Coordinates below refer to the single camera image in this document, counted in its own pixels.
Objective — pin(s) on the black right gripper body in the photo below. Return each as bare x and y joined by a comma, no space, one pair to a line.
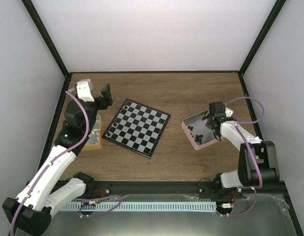
208,123

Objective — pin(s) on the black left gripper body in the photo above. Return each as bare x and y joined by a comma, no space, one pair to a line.
104,105

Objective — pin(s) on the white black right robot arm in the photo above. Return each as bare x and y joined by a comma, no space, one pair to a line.
257,163

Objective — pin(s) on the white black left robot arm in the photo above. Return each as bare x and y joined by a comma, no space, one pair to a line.
36,205

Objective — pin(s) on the white chess pieces in tray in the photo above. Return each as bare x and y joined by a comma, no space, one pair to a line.
94,136

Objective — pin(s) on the pink rimmed metal tray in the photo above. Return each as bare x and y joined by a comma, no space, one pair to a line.
214,139

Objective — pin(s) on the orange rimmed metal tray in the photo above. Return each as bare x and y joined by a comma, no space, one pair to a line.
89,146

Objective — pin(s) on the black and white chessboard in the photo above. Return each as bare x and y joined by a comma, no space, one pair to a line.
138,129

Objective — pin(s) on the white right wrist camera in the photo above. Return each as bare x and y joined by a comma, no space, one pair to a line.
228,112

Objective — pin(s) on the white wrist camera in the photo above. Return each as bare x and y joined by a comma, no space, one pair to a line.
84,88
228,112

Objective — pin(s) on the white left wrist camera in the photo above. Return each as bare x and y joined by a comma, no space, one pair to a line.
84,88

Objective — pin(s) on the black enclosure frame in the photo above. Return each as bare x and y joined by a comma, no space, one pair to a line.
142,84

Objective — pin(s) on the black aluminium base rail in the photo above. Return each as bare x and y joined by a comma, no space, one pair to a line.
202,188

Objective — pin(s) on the light blue slotted cable duct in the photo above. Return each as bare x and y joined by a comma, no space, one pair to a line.
144,207

